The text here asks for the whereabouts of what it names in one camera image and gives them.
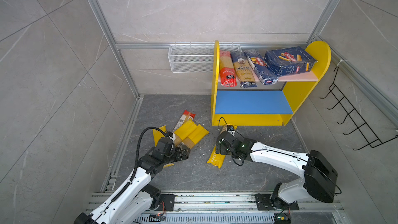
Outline red yellow pasta bag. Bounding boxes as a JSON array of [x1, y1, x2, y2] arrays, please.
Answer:
[[219, 50, 237, 87]]

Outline yellow shelf unit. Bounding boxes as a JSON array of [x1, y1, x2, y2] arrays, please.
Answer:
[[210, 41, 331, 126]]

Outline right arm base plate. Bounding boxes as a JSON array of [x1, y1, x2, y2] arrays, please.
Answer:
[[254, 194, 299, 211]]

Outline black wire hook rack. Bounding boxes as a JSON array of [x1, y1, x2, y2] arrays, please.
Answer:
[[320, 67, 398, 151]]

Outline yellow Pastatime spaghetti bag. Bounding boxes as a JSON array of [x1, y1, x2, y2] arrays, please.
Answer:
[[207, 125, 237, 169]]

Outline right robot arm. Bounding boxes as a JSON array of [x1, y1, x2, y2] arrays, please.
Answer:
[[215, 131, 342, 209]]

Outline aluminium mounting rail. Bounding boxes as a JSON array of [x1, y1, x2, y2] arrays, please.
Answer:
[[83, 192, 346, 224]]

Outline small tan pasta bag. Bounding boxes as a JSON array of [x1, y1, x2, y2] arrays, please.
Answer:
[[152, 125, 167, 146]]

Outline red white spaghetti bag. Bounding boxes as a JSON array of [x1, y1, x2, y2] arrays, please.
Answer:
[[173, 110, 195, 132]]

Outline blue Barilla rigatoni box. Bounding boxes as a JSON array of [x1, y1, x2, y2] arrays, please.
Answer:
[[265, 46, 317, 77]]

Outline white wire mesh basket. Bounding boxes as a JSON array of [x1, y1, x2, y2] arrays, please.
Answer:
[[167, 44, 243, 74]]

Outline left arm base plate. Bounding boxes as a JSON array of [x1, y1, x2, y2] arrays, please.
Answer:
[[139, 194, 176, 212]]

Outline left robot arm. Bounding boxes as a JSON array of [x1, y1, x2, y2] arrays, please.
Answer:
[[74, 127, 191, 224]]

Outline blue yellow spaghetti bag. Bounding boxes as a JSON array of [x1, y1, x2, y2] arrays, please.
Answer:
[[231, 52, 257, 88]]

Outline blue Barilla spaghetti bag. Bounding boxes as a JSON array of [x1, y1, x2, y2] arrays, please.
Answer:
[[244, 49, 278, 85]]

